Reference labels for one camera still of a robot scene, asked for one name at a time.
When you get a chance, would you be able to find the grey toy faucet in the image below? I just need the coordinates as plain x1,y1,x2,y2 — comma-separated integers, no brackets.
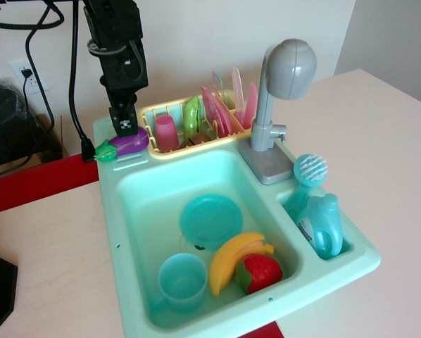
237,38,318,186

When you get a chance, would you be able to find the pink toy knife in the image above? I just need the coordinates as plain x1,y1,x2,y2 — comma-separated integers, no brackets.
242,82,258,130

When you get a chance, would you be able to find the black trash bin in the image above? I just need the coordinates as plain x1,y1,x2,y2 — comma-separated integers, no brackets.
0,83,62,165

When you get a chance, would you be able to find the black flexible hose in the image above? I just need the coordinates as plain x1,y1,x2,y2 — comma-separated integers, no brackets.
68,0,97,163

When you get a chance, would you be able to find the purple toy eggplant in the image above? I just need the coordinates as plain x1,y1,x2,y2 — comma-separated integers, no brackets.
94,127,149,163

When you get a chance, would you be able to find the black power cable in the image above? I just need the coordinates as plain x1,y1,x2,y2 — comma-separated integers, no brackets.
0,0,65,180

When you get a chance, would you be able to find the yellow toy banana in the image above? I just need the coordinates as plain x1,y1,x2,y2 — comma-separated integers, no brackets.
208,232,275,297

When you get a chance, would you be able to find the teal toy plate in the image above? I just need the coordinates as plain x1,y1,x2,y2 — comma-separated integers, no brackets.
180,194,244,250

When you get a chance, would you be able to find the teal detergent bottle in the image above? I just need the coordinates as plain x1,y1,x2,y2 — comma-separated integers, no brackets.
296,193,344,260

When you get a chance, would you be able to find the teal dish brush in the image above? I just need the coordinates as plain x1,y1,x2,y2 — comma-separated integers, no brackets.
284,154,328,219

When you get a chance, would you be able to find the yellow dish rack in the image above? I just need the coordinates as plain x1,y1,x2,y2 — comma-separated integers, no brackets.
137,90,251,159

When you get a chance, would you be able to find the pink toy cup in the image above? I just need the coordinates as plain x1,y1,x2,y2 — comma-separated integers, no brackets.
155,115,180,152

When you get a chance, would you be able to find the mint green toy sink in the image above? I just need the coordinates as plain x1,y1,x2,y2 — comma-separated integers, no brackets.
92,104,382,338

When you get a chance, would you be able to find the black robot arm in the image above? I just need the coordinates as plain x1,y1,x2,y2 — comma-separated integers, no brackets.
84,1,148,137

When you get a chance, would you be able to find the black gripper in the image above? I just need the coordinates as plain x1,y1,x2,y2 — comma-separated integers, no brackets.
99,40,148,137

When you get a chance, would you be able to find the teal toy cup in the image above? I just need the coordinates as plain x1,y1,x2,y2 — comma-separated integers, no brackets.
151,253,208,313

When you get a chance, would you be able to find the pink toy plate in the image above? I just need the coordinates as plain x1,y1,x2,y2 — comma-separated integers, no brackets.
201,86,232,137

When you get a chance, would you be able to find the red toy strawberry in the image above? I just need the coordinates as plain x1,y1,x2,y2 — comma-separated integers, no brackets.
234,253,283,294

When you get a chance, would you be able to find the pink and teal toy fork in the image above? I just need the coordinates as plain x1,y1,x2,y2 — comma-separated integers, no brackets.
211,70,231,108

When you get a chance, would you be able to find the white wall outlet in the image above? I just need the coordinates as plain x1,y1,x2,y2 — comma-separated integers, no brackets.
8,58,50,94

